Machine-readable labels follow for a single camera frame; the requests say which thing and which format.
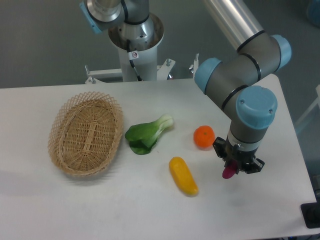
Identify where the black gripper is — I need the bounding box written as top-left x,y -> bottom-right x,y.
212,137 -> 265,174

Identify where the purple sweet potato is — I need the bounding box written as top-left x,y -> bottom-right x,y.
222,162 -> 238,179

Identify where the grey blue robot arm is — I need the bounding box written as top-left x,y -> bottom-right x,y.
79,0 -> 292,174

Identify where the orange tangerine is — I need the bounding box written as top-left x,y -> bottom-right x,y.
193,125 -> 215,149

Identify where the black device at table edge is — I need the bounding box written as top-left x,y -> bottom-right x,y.
300,202 -> 320,229

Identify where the green bok choy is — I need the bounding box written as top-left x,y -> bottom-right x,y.
124,114 -> 174,155

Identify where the woven wicker basket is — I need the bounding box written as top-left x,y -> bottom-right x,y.
48,91 -> 123,177

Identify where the white metal frame right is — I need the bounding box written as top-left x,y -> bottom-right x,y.
294,85 -> 320,130

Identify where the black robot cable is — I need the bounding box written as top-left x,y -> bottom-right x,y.
125,39 -> 144,82

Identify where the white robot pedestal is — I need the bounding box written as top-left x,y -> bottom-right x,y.
85,13 -> 176,84

